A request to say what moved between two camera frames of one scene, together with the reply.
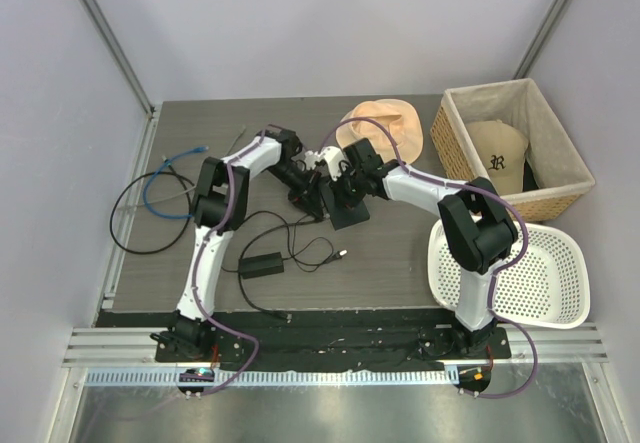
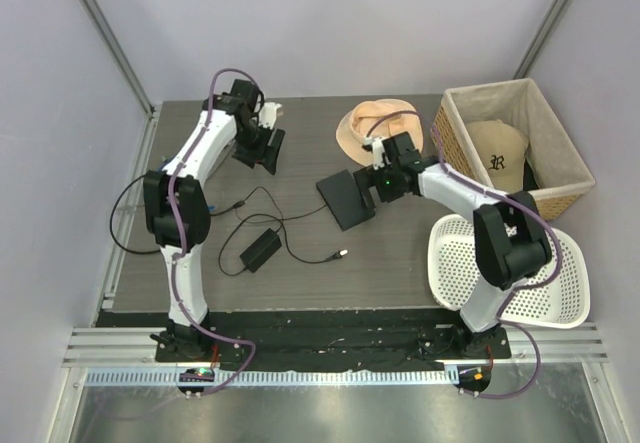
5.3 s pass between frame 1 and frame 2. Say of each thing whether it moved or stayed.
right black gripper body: moved
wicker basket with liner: stayed
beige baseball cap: stayed
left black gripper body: moved
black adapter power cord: moved
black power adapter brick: moved
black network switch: stayed
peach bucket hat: stayed
